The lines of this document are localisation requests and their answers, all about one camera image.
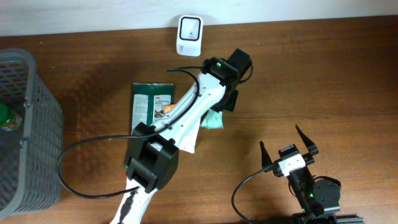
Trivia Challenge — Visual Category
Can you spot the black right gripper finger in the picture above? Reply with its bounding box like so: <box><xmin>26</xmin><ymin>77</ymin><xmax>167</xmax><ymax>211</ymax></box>
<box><xmin>295</xmin><ymin>125</ymin><xmax>318</xmax><ymax>156</ymax></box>
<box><xmin>259</xmin><ymin>141</ymin><xmax>273</xmax><ymax>168</ymax></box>

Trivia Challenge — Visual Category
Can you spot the mint green tissue pack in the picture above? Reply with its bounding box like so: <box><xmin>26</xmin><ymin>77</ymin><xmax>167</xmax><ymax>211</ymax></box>
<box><xmin>200</xmin><ymin>109</ymin><xmax>224</xmax><ymax>129</ymax></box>

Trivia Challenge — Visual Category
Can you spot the white cream tube gold cap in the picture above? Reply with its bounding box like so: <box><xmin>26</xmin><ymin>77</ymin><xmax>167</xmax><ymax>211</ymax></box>
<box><xmin>179</xmin><ymin>119</ymin><xmax>200</xmax><ymax>154</ymax></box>

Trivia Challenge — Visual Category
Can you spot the small orange box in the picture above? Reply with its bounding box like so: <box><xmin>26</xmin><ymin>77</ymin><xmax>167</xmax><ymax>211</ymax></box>
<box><xmin>164</xmin><ymin>105</ymin><xmax>175</xmax><ymax>114</ymax></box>

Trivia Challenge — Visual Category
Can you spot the green 3M gloves packet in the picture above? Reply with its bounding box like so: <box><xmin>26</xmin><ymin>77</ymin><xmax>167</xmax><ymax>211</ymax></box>
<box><xmin>131</xmin><ymin>83</ymin><xmax>174</xmax><ymax>130</ymax></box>

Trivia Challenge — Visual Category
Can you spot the green capped bottle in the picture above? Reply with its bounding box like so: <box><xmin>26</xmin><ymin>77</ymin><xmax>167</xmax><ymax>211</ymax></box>
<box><xmin>0</xmin><ymin>103</ymin><xmax>23</xmax><ymax>131</ymax></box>

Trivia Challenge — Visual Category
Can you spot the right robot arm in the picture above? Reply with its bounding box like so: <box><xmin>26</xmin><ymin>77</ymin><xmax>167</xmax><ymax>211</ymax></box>
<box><xmin>259</xmin><ymin>126</ymin><xmax>341</xmax><ymax>223</ymax></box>

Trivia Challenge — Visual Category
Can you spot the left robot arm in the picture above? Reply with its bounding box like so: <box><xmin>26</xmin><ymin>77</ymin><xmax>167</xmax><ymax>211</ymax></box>
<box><xmin>112</xmin><ymin>49</ymin><xmax>252</xmax><ymax>223</ymax></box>

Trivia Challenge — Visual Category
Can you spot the grey plastic mesh basket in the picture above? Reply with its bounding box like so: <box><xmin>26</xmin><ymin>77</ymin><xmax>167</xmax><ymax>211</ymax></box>
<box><xmin>1</xmin><ymin>48</ymin><xmax>64</xmax><ymax>219</ymax></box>

